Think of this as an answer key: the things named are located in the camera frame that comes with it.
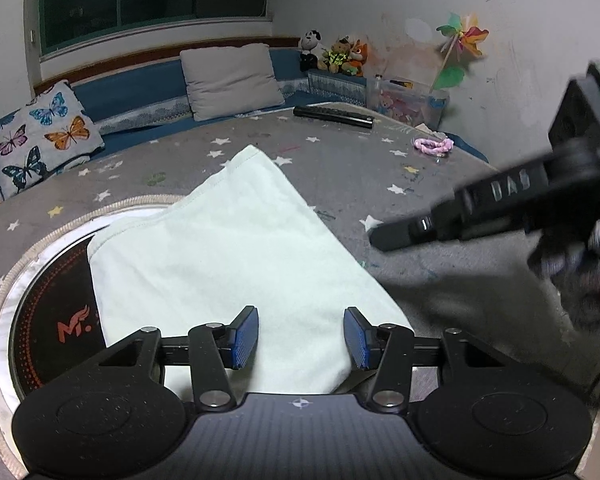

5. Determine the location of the panda plush toy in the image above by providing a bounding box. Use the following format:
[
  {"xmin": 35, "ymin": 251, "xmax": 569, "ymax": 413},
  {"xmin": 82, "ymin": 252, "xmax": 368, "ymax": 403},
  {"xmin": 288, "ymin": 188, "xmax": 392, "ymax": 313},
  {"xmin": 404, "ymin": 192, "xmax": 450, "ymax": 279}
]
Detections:
[{"xmin": 299, "ymin": 30, "xmax": 326, "ymax": 72}]

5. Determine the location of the butterfly print pillow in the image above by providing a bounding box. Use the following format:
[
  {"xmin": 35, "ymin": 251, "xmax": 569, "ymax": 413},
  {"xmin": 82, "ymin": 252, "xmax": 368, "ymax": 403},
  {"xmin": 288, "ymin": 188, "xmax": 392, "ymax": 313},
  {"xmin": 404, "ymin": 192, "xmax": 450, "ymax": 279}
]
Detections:
[{"xmin": 0, "ymin": 80, "xmax": 106, "ymax": 200}]

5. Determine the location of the blue bench sofa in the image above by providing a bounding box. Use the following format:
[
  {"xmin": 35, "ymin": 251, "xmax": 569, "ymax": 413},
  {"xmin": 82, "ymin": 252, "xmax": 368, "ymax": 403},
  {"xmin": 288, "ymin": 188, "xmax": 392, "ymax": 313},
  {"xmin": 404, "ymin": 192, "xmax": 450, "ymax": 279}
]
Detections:
[{"xmin": 0, "ymin": 47, "xmax": 488, "ymax": 213}]

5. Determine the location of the black remote control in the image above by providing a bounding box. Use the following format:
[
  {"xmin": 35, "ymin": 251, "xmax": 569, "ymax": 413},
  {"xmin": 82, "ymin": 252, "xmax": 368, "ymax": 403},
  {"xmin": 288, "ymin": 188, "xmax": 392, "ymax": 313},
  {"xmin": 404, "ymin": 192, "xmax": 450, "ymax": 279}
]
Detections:
[{"xmin": 293, "ymin": 104, "xmax": 375, "ymax": 130}]

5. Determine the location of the pink hair tie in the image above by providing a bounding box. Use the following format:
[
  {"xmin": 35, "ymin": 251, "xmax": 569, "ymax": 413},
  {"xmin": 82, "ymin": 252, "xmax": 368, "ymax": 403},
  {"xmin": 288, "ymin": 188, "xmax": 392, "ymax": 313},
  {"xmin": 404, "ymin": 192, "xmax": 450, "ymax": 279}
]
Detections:
[{"xmin": 413, "ymin": 135, "xmax": 455, "ymax": 156}]

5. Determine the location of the brown bear plush toy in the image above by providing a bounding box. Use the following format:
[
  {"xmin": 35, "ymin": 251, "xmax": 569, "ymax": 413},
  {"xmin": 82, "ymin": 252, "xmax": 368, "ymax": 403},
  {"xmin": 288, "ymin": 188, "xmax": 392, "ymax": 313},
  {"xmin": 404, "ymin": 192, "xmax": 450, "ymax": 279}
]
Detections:
[{"xmin": 317, "ymin": 37, "xmax": 353, "ymax": 75}]

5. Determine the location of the plain grey pillow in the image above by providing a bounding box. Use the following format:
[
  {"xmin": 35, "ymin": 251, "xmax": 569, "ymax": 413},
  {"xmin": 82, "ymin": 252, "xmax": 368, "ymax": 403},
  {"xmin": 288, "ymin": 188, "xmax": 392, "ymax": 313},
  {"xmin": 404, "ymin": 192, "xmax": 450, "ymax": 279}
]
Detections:
[{"xmin": 180, "ymin": 43, "xmax": 286, "ymax": 122}]

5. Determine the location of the orange fox plush toy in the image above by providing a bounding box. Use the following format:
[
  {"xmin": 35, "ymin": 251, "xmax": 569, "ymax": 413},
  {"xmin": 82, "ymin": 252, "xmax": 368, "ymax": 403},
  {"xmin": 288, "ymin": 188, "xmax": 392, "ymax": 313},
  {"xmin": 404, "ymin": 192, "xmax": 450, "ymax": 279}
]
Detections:
[{"xmin": 342, "ymin": 39, "xmax": 371, "ymax": 78}]

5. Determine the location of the person's right hand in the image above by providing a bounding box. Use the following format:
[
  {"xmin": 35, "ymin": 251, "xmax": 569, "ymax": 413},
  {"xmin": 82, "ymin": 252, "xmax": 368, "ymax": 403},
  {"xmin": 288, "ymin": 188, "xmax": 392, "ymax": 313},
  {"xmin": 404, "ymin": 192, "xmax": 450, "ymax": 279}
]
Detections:
[{"xmin": 527, "ymin": 215, "xmax": 600, "ymax": 333}]

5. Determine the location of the round black mat white rim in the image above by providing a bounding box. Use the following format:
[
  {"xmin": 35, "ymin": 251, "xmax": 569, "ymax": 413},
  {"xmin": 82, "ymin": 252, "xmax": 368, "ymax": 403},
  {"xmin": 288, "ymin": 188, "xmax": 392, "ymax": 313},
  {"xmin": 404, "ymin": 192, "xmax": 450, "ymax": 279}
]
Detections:
[{"xmin": 0, "ymin": 195, "xmax": 196, "ymax": 476}]

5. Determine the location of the light green garment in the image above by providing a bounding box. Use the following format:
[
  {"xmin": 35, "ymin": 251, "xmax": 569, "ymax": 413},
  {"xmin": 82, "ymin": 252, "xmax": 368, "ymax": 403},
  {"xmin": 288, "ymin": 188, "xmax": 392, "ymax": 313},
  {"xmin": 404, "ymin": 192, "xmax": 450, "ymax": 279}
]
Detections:
[{"xmin": 86, "ymin": 145, "xmax": 415, "ymax": 395}]

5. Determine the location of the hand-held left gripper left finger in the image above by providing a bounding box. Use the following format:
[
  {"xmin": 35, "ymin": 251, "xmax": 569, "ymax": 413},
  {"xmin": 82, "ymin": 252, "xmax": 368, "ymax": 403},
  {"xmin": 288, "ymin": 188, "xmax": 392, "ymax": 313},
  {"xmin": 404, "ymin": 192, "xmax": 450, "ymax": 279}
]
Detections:
[{"xmin": 95, "ymin": 305, "xmax": 260, "ymax": 413}]

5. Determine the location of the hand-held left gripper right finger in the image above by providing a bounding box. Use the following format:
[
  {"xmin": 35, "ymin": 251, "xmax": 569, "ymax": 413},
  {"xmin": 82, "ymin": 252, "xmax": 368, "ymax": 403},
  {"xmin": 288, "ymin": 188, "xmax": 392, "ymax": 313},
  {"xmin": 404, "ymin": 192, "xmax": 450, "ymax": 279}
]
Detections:
[{"xmin": 343, "ymin": 306, "xmax": 508, "ymax": 411}]

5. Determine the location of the grey star print tablecloth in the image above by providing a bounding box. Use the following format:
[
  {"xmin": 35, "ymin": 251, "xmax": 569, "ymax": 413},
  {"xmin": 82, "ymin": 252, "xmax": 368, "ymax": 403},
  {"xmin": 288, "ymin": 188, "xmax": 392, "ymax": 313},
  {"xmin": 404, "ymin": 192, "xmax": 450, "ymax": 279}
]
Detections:
[{"xmin": 0, "ymin": 105, "xmax": 600, "ymax": 480}]

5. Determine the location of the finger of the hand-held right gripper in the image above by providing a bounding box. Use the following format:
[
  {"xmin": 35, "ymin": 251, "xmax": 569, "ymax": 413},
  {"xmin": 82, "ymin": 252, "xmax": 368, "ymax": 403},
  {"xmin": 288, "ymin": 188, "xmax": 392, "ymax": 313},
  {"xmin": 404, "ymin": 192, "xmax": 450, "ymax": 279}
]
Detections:
[{"xmin": 369, "ymin": 212, "xmax": 439, "ymax": 252}]

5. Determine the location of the clear plastic storage box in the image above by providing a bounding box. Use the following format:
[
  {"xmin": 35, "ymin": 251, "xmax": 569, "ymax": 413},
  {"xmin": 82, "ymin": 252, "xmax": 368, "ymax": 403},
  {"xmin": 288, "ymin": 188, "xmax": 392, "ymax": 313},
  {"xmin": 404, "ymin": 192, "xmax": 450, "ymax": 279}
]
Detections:
[{"xmin": 366, "ymin": 76, "xmax": 451, "ymax": 128}]

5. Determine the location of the colourful pinwheel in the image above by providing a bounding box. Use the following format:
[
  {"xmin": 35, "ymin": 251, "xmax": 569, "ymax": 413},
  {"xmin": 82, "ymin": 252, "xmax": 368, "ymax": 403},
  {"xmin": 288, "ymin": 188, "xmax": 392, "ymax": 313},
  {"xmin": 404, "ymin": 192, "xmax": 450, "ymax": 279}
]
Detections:
[{"xmin": 430, "ymin": 11, "xmax": 490, "ymax": 93}]

